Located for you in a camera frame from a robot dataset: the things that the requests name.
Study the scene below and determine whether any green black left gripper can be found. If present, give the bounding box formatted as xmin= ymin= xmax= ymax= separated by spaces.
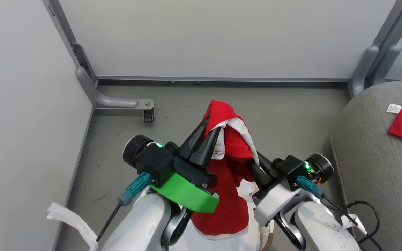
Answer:
xmin=149 ymin=118 xmax=222 ymax=213

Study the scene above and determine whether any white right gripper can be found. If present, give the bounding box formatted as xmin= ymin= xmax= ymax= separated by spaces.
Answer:
xmin=246 ymin=151 xmax=302 ymax=227

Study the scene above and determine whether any red garment with white trim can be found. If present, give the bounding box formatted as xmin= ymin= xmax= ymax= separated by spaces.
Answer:
xmin=191 ymin=100 xmax=260 ymax=241

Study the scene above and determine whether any grey fabric sofa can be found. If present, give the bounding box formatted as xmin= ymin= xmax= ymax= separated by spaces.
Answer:
xmin=330 ymin=79 xmax=402 ymax=251

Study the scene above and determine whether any black caster wheel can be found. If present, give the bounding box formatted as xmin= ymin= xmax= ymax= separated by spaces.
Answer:
xmin=143 ymin=108 xmax=156 ymax=124

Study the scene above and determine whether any white laundry basket brown rim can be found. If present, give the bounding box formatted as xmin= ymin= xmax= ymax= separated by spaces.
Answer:
xmin=258 ymin=219 xmax=275 ymax=251

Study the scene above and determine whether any white fabric strip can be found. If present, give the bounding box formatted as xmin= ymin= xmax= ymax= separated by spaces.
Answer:
xmin=46 ymin=202 xmax=99 ymax=251

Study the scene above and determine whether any black cable teal connector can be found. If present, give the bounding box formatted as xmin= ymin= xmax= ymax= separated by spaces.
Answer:
xmin=96 ymin=171 xmax=151 ymax=243
xmin=296 ymin=175 xmax=359 ymax=226

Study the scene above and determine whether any grey partition bottom rail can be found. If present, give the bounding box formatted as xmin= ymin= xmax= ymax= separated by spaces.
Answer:
xmin=96 ymin=76 xmax=350 ymax=84

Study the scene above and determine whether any grey partition foot bracket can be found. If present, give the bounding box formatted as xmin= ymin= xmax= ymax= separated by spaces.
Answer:
xmin=76 ymin=67 xmax=155 ymax=109
xmin=348 ymin=46 xmax=380 ymax=98
xmin=371 ymin=45 xmax=402 ymax=86

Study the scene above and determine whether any white cable tag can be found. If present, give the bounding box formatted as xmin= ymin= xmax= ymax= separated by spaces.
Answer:
xmin=341 ymin=214 xmax=368 ymax=235

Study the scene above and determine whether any black looped cable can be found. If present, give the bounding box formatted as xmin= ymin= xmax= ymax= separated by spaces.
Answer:
xmin=344 ymin=200 xmax=384 ymax=251

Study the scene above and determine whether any grey partition frame post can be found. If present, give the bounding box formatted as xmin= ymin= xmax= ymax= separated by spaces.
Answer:
xmin=371 ymin=0 xmax=402 ymax=88
xmin=42 ymin=0 xmax=99 ymax=88

